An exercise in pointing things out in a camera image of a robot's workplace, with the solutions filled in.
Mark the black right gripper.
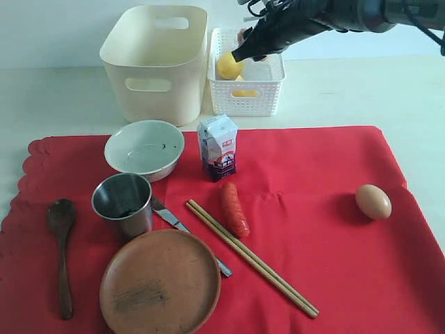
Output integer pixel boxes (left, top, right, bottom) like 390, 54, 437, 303
232, 1, 362, 62

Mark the orange fried chicken nugget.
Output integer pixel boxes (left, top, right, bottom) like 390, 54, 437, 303
237, 29, 245, 45

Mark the yellow lemon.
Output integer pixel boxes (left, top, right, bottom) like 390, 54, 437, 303
216, 51, 244, 80

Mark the yellow cheese wedge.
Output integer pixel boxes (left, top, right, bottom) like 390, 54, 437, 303
231, 75, 259, 98

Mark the brown egg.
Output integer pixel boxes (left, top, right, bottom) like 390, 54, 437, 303
355, 184, 392, 220

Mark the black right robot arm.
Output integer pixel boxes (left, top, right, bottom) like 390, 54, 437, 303
232, 0, 444, 63

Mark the white perforated plastic basket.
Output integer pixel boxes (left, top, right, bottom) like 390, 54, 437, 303
207, 28, 286, 117

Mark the blue white milk carton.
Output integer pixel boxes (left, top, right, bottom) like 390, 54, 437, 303
197, 114, 238, 182

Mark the cream plastic tub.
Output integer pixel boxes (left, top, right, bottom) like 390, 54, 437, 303
99, 5, 208, 126

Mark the pale green ceramic bowl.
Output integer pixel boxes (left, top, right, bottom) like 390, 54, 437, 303
104, 120, 185, 182

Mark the upper wooden chopstick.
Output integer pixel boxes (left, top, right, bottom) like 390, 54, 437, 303
188, 198, 319, 316

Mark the wooden chopstick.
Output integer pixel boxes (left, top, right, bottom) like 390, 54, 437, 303
188, 198, 319, 316
184, 201, 316, 319

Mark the red sausage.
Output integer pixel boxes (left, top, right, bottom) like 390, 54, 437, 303
220, 182, 250, 238

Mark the metal table knife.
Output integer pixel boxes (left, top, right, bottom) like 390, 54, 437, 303
150, 195, 233, 278

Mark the red tablecloth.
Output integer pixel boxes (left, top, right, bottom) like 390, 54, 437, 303
1, 126, 444, 333

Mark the stainless steel cup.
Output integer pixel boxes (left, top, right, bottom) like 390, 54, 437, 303
91, 173, 153, 241

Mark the brown clay plate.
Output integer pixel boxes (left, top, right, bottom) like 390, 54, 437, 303
99, 230, 222, 333

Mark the dark wooden spoon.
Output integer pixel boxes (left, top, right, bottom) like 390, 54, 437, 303
47, 198, 76, 320

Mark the lower wooden chopstick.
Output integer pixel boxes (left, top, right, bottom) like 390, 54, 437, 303
184, 201, 316, 319

